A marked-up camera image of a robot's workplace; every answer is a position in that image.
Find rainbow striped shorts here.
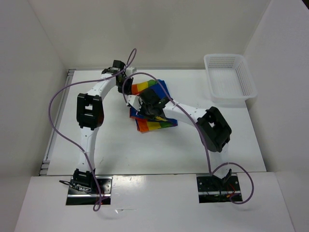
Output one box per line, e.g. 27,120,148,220
129,80,178,133

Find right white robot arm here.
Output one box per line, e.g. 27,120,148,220
128,88,232,190

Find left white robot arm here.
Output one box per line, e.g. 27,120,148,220
70,60,132,193

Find white plastic basket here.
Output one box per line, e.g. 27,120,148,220
204,54,257,103

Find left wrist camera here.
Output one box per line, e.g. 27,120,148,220
125,67,137,76

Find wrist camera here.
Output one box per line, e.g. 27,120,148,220
125,67,137,76
126,95,142,111

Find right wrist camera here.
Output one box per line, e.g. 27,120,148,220
126,95,142,111

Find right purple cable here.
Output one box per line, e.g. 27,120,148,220
122,73,254,205

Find purple cable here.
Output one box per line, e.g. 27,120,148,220
48,48,138,212
122,73,254,205

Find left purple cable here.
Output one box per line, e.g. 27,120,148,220
48,48,138,212

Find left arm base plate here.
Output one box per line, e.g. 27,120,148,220
66,176,113,206

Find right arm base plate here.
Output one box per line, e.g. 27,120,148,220
196,174,243,203

